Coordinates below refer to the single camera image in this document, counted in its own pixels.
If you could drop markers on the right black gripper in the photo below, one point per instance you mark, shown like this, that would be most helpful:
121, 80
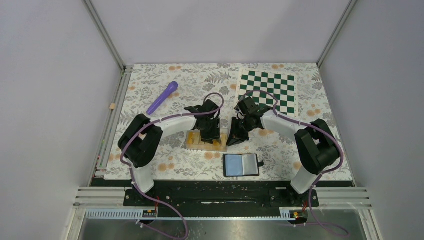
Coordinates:
236, 136

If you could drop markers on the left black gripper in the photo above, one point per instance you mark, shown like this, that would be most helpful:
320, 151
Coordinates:
215, 135

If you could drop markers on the black leather card holder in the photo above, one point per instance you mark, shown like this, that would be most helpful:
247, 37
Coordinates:
241, 165

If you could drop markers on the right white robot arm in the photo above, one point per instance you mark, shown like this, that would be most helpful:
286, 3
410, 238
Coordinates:
316, 145

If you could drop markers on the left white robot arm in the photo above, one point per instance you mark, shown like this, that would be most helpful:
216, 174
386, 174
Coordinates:
140, 141

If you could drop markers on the gold credit cards stack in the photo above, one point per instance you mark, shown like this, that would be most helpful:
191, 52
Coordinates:
193, 138

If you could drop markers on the floral pattern table mat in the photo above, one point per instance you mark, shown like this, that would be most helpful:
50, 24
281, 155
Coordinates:
219, 83

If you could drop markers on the green white chessboard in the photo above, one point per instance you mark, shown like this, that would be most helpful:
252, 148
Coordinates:
268, 88

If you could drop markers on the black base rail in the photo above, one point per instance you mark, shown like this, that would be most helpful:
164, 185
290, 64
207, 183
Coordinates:
228, 199

